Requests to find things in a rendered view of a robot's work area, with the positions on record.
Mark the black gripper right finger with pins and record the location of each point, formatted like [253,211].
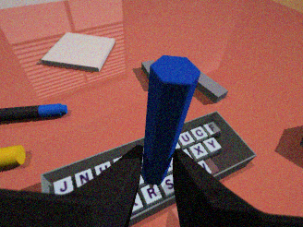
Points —
[203,201]

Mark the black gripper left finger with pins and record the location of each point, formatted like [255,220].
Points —
[107,200]

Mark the grey keyboard with white letter keys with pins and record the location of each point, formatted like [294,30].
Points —
[208,139]

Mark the yellow cylinder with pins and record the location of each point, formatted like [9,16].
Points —
[12,156]

